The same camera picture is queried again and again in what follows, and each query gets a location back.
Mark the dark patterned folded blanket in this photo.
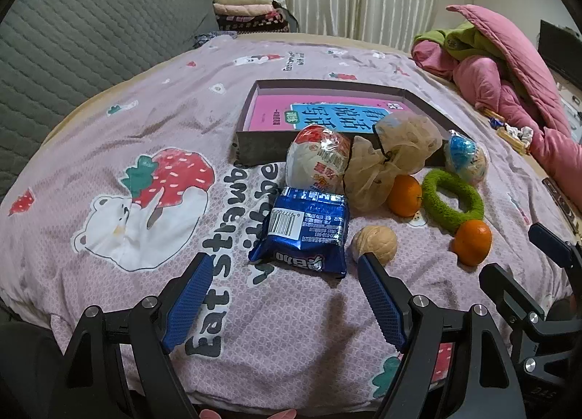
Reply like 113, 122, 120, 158
217, 12, 289, 34

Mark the red egg-shaped toy pack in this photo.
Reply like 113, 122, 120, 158
286, 124, 353, 196

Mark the blue snack packet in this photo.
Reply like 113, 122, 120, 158
248, 186, 351, 281

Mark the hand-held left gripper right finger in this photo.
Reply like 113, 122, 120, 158
357, 252, 523, 419

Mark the dark floral cloth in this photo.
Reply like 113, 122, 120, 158
195, 30, 238, 49

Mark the green fluffy ring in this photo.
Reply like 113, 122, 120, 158
422, 168, 485, 234

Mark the brown walnut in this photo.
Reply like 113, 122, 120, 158
351, 225, 398, 265

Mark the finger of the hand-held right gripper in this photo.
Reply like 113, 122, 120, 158
479, 263, 546, 333
528, 223, 582, 283

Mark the purple strawberry print bedsheet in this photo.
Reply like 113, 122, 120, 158
0, 32, 582, 406

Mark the black television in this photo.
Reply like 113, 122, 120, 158
539, 19, 582, 83

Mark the pink quilt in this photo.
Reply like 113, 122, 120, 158
411, 4, 582, 183

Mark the orange mandarin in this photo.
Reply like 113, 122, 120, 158
451, 219, 493, 266
386, 174, 423, 217

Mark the blue egg-shaped toy pack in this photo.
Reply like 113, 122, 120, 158
443, 129, 489, 186

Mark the pink book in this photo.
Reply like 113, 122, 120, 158
248, 96, 432, 131

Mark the white floral scrunchie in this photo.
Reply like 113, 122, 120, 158
508, 125, 535, 144

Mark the green cloth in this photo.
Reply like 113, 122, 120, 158
414, 21, 519, 83

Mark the yellow biscuit packet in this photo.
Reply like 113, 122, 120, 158
497, 125, 530, 156

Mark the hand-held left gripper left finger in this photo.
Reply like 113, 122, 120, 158
61, 253, 216, 419

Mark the grey cardboard box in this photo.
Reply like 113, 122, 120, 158
231, 79, 474, 167

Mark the grey quilted headboard cover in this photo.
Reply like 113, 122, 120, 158
0, 0, 219, 201

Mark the beige mesh hair net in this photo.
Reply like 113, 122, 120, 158
342, 113, 443, 214

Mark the pink folded blanket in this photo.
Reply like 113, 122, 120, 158
216, 3, 274, 16

